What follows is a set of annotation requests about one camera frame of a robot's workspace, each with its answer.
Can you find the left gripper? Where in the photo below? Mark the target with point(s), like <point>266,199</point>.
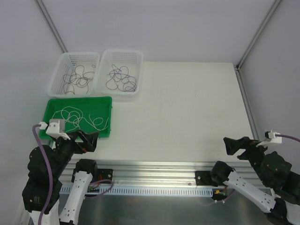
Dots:
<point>81,142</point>

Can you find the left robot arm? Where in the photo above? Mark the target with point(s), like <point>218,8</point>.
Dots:
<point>41,195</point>

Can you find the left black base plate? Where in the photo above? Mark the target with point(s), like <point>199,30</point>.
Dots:
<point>103,175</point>

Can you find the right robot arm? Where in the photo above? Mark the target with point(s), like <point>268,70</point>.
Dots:
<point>281,208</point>

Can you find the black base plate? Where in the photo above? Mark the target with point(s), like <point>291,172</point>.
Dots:
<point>203,178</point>
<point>103,175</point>

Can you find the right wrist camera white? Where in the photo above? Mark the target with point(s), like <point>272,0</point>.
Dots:
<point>272,138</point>

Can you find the left white perforated basket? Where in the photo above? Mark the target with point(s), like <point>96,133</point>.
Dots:
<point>74,75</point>

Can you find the aluminium frame post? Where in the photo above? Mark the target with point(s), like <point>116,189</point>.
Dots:
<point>48,19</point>
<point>238,67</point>

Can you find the right aluminium frame post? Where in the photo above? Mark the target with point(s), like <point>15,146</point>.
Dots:
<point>238,67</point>

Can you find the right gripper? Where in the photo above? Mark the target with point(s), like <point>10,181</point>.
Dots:
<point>245,148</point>

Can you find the white slotted cable duct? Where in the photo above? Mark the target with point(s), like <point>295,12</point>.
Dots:
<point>145,191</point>

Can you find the aluminium mounting rail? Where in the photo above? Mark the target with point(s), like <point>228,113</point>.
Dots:
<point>160,174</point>

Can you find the left aluminium frame post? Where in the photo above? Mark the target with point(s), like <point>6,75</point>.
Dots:
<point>48,19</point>

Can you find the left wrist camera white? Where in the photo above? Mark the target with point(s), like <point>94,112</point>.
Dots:
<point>55,128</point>

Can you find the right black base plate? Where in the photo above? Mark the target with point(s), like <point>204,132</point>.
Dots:
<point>203,178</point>

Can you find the white perforated basket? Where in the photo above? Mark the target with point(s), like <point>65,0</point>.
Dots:
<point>120,74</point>
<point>74,75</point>

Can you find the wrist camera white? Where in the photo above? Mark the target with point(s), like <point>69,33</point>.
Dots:
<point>272,138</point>
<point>55,128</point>

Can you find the right white perforated basket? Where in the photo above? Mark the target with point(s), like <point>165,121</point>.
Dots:
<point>120,74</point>

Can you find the green plastic tray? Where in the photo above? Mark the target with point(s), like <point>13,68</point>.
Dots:
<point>89,114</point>

